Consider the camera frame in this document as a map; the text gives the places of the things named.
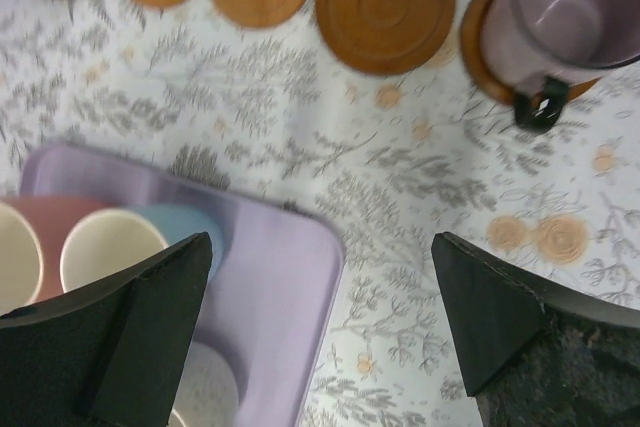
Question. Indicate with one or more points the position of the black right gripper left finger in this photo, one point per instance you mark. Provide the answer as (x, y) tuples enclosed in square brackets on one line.
[(110, 353)]

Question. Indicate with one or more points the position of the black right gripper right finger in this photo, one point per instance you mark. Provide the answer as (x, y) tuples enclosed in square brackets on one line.
[(533, 352)]

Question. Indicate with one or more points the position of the cream white mug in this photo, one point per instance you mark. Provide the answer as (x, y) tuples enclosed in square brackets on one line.
[(207, 394)]

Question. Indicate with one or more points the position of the light blue mug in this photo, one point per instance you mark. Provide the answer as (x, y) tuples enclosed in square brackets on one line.
[(112, 239)]

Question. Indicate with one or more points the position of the dark wooden saucer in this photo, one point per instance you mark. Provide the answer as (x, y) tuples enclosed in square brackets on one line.
[(482, 62), (384, 37)]

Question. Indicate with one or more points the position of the purple mug black handle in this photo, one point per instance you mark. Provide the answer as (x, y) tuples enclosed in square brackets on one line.
[(619, 47)]

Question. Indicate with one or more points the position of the pink mug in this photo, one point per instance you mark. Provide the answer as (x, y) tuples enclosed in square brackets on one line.
[(33, 231)]

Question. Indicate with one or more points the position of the lilac plastic tray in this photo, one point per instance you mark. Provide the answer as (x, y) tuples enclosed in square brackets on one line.
[(266, 309)]

